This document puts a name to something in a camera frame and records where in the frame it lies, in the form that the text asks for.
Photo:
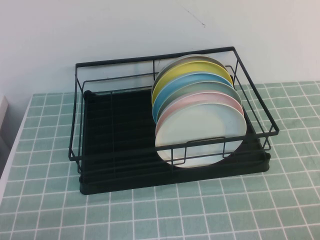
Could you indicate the yellow round plate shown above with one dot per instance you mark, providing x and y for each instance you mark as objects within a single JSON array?
[{"x": 180, "y": 73}]

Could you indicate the pink round plate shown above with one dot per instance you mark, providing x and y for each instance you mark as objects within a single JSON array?
[{"x": 190, "y": 100}]

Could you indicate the blue round plate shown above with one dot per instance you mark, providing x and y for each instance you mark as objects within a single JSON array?
[{"x": 172, "y": 87}]

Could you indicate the black plastic drip tray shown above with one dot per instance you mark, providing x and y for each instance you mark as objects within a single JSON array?
[{"x": 175, "y": 178}]

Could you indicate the pale white round plate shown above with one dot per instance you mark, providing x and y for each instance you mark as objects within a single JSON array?
[{"x": 200, "y": 130}]

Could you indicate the green checked tablecloth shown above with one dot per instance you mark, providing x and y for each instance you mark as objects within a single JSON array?
[{"x": 225, "y": 212}]

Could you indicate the olive grey round plate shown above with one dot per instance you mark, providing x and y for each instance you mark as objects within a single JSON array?
[{"x": 200, "y": 58}]

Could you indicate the grey green round plate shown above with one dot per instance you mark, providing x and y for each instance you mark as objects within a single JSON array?
[{"x": 200, "y": 87}]

